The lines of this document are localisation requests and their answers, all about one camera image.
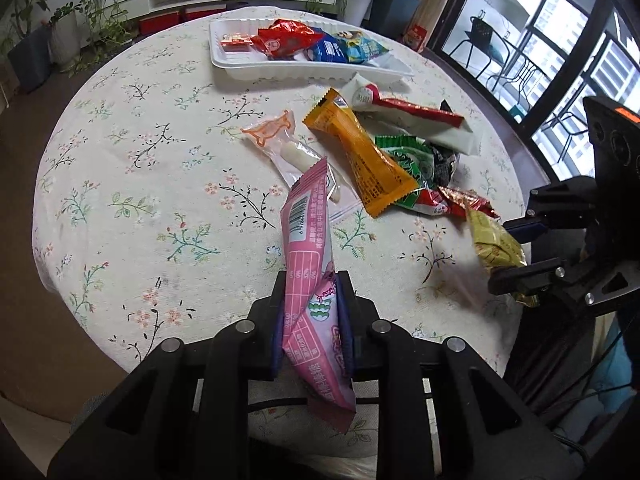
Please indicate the clear orange cat snack packet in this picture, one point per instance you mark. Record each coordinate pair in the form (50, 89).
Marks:
(275, 137)

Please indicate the red paper bag on floor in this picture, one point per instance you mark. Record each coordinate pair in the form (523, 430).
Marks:
(415, 38)

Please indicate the light blue panda snack bag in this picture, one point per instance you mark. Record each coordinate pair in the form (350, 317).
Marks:
(359, 48)

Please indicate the green wrapped snack packet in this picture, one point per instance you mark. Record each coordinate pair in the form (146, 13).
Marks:
(414, 155)

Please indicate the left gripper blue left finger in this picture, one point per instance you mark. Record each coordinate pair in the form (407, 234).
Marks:
(276, 303)

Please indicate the white and red snack packet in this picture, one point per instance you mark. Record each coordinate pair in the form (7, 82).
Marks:
(441, 127)

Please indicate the white ribbed plant pot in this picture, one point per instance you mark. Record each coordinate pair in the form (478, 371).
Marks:
(65, 40)

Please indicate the gold snack packet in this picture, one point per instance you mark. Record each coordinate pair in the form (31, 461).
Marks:
(494, 246)

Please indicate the dark square plant pot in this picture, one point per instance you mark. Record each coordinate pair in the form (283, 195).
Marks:
(390, 18)

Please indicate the red storage box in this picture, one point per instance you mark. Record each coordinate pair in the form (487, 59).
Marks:
(190, 13)
(151, 24)

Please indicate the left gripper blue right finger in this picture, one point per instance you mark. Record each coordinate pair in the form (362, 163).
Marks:
(347, 309)

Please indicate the white tall plant pot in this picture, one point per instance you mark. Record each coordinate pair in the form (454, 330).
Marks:
(355, 11)

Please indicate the black balcony chair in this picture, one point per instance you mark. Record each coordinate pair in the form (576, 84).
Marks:
(502, 62)

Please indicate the small red orange packet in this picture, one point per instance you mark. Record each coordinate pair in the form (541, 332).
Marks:
(236, 42)

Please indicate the dark blue plant pot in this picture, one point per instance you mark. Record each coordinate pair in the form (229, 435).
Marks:
(30, 59)

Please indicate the red snack bag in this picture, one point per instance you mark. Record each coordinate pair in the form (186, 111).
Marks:
(284, 38)

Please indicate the brown shiny candy packet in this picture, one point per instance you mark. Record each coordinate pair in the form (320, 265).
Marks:
(458, 201)

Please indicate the black sesame snack packet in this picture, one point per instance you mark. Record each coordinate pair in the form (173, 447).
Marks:
(445, 159)

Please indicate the floral tablecloth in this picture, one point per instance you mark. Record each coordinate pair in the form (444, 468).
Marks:
(155, 218)

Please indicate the pink snack packet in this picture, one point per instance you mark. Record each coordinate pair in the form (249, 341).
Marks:
(311, 338)

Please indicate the dark blue Tipo snack bag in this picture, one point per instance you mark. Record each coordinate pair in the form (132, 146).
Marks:
(326, 50)

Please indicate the white plastic tray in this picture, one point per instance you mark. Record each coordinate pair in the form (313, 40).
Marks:
(249, 64)

